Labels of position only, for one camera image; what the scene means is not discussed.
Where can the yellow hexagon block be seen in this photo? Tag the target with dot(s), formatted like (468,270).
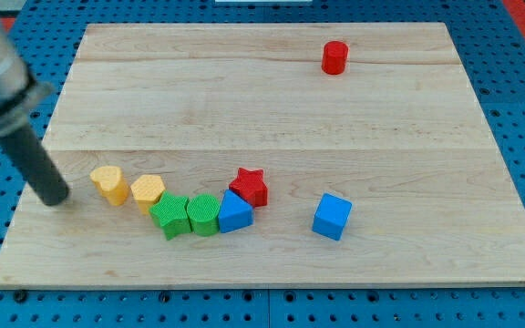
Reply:
(147,191)

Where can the green star block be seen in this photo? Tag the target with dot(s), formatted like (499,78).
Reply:
(170,215)

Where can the blue triangle block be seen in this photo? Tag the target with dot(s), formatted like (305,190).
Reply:
(235,213)

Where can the red star block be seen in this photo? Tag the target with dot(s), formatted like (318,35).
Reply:
(250,186)

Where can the red cylinder block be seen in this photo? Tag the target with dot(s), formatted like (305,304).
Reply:
(334,57)

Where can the yellow heart block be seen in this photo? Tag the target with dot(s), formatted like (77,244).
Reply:
(110,184)

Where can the wooden board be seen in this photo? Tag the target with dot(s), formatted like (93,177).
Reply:
(400,134)

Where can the blue cube block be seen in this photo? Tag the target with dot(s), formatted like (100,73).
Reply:
(331,216)

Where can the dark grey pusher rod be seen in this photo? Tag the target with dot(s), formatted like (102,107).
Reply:
(26,152)

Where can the green cylinder block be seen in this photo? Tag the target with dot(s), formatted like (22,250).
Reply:
(203,211)

